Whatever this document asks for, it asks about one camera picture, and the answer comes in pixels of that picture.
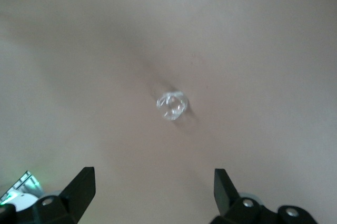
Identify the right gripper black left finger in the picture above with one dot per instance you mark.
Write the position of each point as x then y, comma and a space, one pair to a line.
79, 195

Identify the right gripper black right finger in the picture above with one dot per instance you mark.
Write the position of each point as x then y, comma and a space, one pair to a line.
226, 200

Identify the small clear glass cup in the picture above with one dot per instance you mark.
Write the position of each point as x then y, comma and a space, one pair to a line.
172, 107

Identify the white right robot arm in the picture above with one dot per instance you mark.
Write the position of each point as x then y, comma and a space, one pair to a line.
23, 200

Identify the brown table cover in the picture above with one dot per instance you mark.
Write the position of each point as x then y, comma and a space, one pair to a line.
168, 37

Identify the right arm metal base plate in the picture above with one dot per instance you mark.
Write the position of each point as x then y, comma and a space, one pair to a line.
26, 182

